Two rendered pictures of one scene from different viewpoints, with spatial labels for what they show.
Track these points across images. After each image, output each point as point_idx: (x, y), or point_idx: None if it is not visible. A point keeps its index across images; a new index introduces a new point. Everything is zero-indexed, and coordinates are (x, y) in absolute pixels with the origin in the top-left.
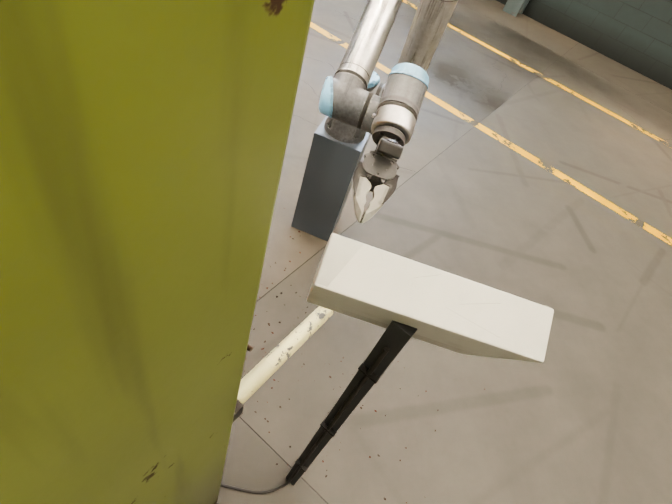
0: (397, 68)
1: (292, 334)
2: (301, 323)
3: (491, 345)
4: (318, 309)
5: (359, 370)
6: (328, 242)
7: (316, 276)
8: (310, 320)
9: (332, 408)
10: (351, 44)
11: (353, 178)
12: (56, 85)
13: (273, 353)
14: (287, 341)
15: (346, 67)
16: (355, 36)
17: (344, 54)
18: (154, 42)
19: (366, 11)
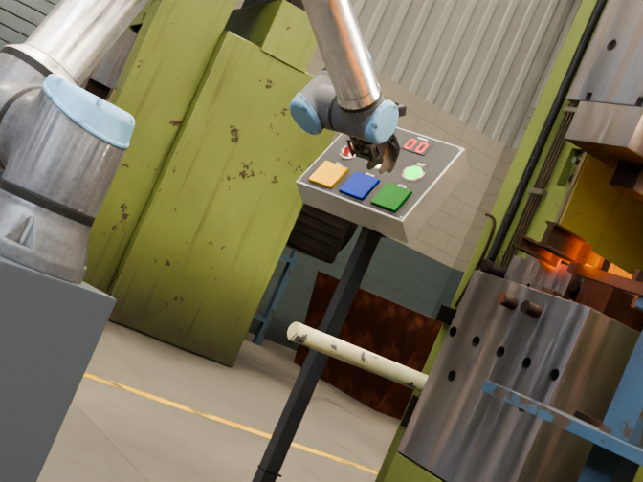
0: (368, 53)
1: (346, 343)
2: (332, 340)
3: None
4: (309, 329)
5: (377, 244)
6: (465, 153)
7: (467, 168)
8: (323, 333)
9: (344, 318)
10: (368, 56)
11: (399, 148)
12: None
13: (370, 353)
14: (354, 346)
15: (377, 82)
16: (365, 45)
17: (370, 72)
18: None
19: (353, 10)
